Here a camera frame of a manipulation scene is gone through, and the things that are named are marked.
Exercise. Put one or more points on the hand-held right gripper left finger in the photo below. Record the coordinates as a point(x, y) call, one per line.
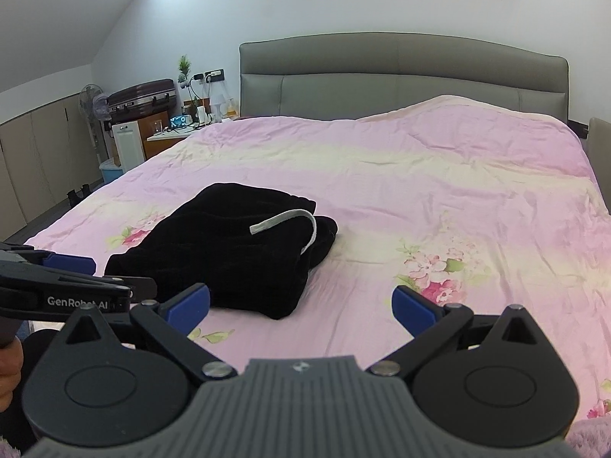
point(186, 310)

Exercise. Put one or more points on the grey bedside furniture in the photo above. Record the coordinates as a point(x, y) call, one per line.
point(600, 143)

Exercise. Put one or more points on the brown wooden cabinet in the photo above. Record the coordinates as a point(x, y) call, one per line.
point(148, 129)

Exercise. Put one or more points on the purple plush cloth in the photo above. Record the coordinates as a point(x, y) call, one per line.
point(592, 441)
point(7, 449)

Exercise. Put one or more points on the pink floral bed sheet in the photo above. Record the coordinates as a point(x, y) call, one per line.
point(382, 191)

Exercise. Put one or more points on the grey padded headboard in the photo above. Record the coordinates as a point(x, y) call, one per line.
point(382, 71)

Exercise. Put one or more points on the wall power strip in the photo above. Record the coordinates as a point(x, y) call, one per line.
point(214, 75)

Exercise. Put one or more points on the standing fan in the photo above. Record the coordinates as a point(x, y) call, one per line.
point(91, 98)

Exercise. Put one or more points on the white floor appliance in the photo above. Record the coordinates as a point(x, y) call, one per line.
point(129, 148)

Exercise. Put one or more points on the white nightstand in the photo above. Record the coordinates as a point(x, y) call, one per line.
point(164, 145)

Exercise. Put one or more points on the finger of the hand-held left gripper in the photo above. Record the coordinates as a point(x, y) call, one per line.
point(69, 263)
point(141, 288)

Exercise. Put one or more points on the white bottle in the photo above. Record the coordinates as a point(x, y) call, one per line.
point(202, 114)

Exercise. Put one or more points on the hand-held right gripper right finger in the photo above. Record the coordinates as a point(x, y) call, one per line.
point(413, 312)

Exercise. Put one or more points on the blue plastic bin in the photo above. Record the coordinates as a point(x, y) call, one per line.
point(110, 171)

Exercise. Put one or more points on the small blue box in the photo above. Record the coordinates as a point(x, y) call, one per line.
point(179, 121)

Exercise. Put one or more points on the person's left hand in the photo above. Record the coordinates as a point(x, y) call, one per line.
point(9, 372)

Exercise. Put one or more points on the black pants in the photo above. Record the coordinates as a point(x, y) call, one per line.
point(215, 248)

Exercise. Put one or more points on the small potted plant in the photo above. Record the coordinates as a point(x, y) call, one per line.
point(183, 67)

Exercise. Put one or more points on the beige wardrobe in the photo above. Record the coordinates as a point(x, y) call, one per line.
point(38, 162)

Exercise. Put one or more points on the black shoe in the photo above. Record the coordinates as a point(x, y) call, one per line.
point(86, 191)
point(72, 198)

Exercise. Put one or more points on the maroon suitcase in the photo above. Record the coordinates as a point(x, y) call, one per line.
point(143, 95)

